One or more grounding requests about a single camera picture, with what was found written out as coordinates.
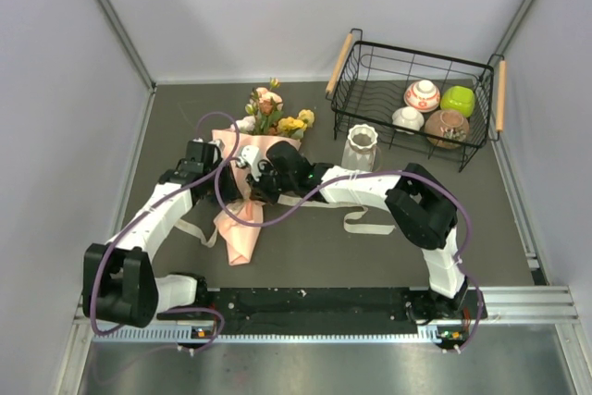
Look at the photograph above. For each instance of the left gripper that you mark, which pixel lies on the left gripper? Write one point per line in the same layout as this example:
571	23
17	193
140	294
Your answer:
231	192

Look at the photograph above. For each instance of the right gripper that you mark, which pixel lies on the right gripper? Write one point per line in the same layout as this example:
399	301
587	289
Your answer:
260	191

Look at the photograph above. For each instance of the pink wrapping paper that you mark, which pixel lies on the pink wrapping paper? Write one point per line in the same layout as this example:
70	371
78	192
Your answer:
240	239

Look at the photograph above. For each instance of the artificial flower bunch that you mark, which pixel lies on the artificial flower bunch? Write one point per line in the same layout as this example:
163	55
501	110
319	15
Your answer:
265	115

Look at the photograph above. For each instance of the cream ribbon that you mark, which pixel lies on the cream ribbon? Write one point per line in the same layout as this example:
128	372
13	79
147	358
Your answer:
350	224

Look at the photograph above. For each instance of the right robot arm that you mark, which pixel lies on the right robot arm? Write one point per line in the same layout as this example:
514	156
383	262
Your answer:
424	215

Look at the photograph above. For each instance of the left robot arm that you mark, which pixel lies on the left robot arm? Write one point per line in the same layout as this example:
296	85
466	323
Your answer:
119	285

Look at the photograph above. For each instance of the white ribbed vase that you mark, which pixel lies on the white ribbed vase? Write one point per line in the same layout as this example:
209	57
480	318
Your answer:
360	150

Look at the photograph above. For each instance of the small white bowl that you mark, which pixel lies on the small white bowl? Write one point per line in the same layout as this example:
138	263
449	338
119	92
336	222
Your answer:
408	120

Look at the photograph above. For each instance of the white red patterned bowl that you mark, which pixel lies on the white red patterned bowl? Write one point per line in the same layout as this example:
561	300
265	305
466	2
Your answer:
423	95

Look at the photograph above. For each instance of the brown ceramic bowl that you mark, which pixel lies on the brown ceramic bowl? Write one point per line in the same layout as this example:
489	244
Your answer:
447	129

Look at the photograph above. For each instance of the green plastic bowl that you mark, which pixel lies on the green plastic bowl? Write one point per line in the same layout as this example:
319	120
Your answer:
459	98

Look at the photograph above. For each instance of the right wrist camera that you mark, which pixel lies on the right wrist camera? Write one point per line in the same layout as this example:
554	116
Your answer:
249	157

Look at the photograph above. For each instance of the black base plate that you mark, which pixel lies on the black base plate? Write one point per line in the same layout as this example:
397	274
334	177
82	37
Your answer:
322	310

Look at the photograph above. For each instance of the black wire basket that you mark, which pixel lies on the black wire basket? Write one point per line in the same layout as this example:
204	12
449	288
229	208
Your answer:
369	81

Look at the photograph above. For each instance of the white cable duct rail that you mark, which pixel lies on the white cable duct rail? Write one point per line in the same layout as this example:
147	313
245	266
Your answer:
188	333

